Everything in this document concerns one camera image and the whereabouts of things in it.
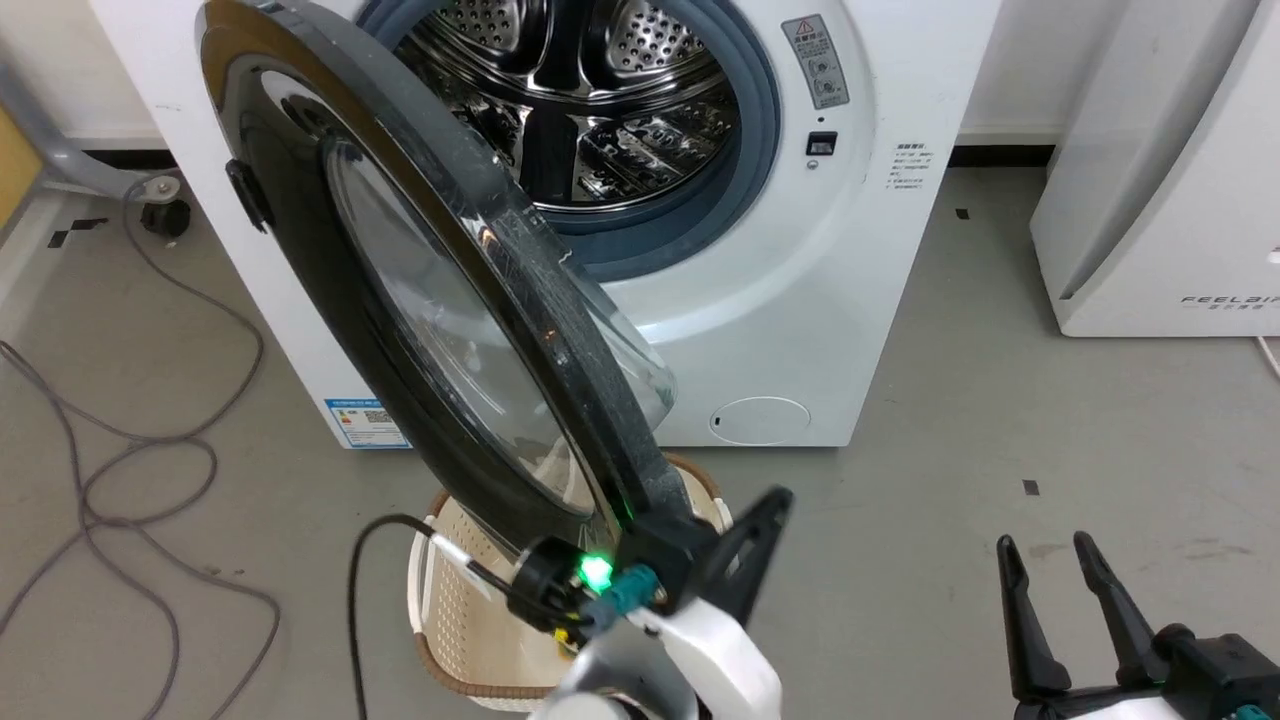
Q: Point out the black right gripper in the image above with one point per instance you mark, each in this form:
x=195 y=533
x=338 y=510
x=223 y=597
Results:
x=1220 y=680

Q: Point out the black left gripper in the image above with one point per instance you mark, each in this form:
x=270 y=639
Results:
x=560 y=585

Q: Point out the black round glass washer door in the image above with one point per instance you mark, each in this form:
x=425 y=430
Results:
x=400 y=300

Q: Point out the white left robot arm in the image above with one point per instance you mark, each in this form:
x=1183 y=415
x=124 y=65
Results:
x=700 y=665

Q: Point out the white front-load washing machine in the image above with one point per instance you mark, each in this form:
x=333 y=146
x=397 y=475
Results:
x=850 y=300

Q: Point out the black door lock socket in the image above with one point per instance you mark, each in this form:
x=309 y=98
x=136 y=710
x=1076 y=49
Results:
x=821 y=144

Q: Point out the grey rubber door gasket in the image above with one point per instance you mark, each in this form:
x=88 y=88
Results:
x=763 y=130

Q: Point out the round white filter cover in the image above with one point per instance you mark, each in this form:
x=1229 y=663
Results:
x=762 y=420

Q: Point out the white laundry basket brown rim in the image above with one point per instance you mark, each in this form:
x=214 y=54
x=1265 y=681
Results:
x=470 y=625

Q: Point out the blue energy label sticker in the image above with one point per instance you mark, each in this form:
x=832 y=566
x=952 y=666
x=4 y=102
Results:
x=365 y=425

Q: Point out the stainless steel washer drum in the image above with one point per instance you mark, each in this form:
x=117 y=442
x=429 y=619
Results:
x=610 y=100

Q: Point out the white air purifier appliance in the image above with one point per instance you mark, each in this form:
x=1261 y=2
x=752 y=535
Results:
x=1160 y=180

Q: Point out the grey warning sticker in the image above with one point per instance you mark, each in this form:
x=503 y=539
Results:
x=816 y=60

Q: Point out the black caster wheel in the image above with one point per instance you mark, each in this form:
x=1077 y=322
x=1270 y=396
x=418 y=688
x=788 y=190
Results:
x=166 y=218

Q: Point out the long black floor tape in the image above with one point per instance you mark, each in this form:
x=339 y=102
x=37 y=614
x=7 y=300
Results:
x=75 y=233

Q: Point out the grey cart leg with caster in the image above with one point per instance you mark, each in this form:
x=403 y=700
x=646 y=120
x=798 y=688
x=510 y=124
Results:
x=60 y=150

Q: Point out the yellow wooden panel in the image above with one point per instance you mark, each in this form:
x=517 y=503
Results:
x=15 y=165

